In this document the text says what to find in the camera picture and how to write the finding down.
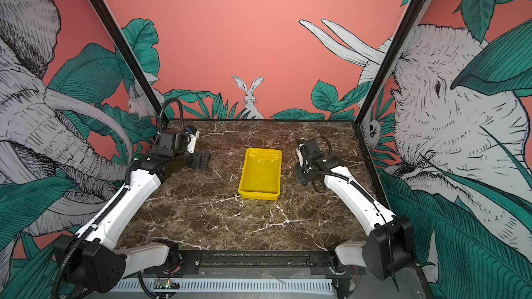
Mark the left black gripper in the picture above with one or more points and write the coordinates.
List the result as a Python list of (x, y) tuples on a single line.
[(196, 162)]

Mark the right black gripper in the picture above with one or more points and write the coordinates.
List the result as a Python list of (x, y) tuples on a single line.
[(298, 174)]

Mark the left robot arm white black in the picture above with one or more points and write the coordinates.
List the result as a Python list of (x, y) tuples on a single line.
[(89, 259)]

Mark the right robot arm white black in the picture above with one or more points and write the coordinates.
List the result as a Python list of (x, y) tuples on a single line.
[(390, 243)]

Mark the yellow plastic bin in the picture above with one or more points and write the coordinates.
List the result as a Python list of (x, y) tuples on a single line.
[(261, 174)]

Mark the small circuit board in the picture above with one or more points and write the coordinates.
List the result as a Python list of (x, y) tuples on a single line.
[(169, 284)]

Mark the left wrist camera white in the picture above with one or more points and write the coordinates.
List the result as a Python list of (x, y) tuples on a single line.
[(192, 136)]

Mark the black mounting rail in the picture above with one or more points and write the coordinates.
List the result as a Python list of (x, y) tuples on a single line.
[(317, 262)]

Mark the white slotted cable duct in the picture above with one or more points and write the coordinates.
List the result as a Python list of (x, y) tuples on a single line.
[(253, 285)]

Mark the left black frame post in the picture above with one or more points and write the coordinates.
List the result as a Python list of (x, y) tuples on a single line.
[(108, 20)]

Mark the black frame post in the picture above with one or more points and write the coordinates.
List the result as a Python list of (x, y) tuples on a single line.
[(108, 20), (413, 14)]

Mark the right black frame post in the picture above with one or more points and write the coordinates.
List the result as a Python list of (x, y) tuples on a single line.
[(413, 14)]

